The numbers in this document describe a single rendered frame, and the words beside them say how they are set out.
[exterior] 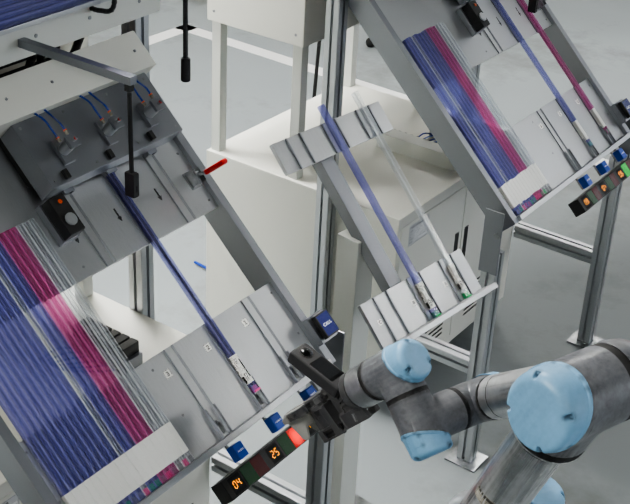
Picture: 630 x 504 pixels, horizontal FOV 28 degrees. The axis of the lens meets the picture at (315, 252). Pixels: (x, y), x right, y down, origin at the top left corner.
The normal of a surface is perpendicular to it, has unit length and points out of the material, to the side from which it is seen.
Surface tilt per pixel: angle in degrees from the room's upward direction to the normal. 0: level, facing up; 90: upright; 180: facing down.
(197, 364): 43
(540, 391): 84
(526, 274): 0
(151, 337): 0
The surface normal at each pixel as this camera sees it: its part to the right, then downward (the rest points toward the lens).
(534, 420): -0.78, 0.16
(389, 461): 0.04, -0.87
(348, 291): -0.67, 0.34
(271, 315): 0.58, -0.42
